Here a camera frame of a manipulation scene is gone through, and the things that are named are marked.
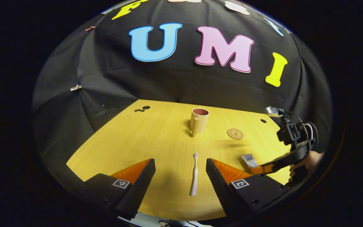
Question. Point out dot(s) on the black backdrop cloth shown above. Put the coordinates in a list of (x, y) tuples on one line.
[(121, 82)]

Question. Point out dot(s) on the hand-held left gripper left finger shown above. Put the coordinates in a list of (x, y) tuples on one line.
[(143, 181)]

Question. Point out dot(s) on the beige cup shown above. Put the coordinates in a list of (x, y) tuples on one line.
[(199, 123)]

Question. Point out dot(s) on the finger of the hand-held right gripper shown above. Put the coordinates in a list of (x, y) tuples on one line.
[(273, 165)]

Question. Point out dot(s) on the orange backdrop clip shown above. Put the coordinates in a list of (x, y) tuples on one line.
[(90, 28)]

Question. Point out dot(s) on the round brown coaster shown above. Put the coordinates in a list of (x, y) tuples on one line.
[(235, 133)]

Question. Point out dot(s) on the pink toothbrush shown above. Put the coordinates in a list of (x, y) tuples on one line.
[(194, 179)]

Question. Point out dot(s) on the white blue toothpaste tube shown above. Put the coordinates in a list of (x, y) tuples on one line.
[(250, 160)]

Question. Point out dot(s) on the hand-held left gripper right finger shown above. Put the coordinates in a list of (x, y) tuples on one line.
[(216, 183)]

